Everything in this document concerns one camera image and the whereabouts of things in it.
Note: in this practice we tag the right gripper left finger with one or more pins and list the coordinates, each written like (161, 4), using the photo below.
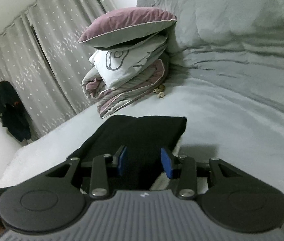
(119, 159)

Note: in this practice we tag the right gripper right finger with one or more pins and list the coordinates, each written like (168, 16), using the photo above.
(171, 164)

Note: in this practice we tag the black garment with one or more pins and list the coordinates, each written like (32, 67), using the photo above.
(143, 137)

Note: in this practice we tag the black clothes hanging in corner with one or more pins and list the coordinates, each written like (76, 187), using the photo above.
(13, 115)

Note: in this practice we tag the folded white garment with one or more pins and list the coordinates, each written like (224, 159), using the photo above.
(163, 183)

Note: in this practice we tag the small beige object by quilt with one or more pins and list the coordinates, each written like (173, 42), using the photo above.
(159, 91)

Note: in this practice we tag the folded pink white quilt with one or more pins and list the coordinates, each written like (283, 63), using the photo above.
(118, 78)

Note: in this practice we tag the grey bed sheet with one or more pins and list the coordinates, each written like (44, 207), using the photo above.
(220, 123)

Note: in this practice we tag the grey dotted curtain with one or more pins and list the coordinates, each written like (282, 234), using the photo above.
(40, 55)

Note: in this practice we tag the grey blanket at bedhead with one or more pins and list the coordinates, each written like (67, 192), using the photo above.
(236, 44)

